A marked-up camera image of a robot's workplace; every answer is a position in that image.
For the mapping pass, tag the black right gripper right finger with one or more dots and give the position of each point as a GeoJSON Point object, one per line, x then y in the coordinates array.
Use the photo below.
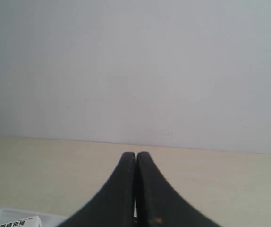
{"type": "Point", "coordinates": [157, 202]}

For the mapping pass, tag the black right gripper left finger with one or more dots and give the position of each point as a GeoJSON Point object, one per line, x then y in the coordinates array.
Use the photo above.
{"type": "Point", "coordinates": [113, 205]}

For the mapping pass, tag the white and red medicine box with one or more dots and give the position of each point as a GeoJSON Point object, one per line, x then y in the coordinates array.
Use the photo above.
{"type": "Point", "coordinates": [33, 221]}

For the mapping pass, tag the white plastic tray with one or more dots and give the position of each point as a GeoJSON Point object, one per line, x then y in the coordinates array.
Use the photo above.
{"type": "Point", "coordinates": [48, 220]}

